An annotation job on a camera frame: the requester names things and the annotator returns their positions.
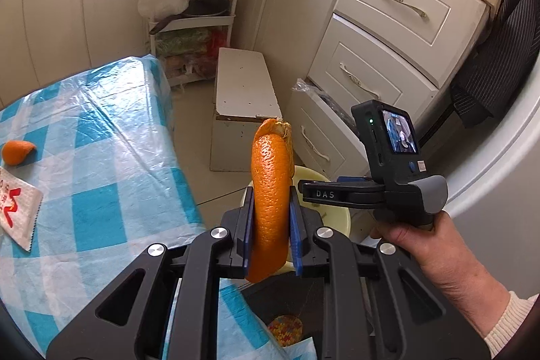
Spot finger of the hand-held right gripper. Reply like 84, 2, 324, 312
297, 175, 382, 210

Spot dark striped cloth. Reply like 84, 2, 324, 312
449, 0, 540, 129

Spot person's right forearm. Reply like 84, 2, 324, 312
439, 267, 540, 360

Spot white wooden stool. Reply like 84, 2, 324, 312
210, 47, 283, 173

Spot pale yellow waste bin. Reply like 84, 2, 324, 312
246, 165, 353, 274

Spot white storage rack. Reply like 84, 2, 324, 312
145, 0, 249, 86

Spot blue white checkered tablecloth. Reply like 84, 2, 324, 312
0, 54, 317, 360

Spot open cream drawer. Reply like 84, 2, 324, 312
285, 78, 382, 186

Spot black frying pan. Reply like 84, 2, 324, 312
148, 0, 232, 36

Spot green leafy vegetables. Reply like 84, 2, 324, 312
156, 29, 212, 57

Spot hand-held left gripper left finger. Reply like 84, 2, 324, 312
46, 187, 256, 360

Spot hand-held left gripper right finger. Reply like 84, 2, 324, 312
288, 186, 492, 360

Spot white snack wrapper red mark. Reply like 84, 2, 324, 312
0, 167, 44, 252

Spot white appliance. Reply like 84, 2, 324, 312
439, 60, 540, 297

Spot clear plastic film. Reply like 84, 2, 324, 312
291, 78, 355, 127

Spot cream kitchen cabinets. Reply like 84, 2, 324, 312
0, 0, 199, 108

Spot long orange peel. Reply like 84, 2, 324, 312
246, 117, 295, 284

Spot person's right hand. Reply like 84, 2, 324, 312
370, 212, 482, 302

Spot red plastic bag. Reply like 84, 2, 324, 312
207, 29, 231, 61

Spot small orange peel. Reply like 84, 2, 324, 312
1, 140, 36, 167

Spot clear bag of produce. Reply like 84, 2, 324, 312
162, 54, 218, 80

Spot colourful patterned slipper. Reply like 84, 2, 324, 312
267, 313, 303, 349

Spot large cream drawer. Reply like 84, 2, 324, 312
333, 0, 492, 88

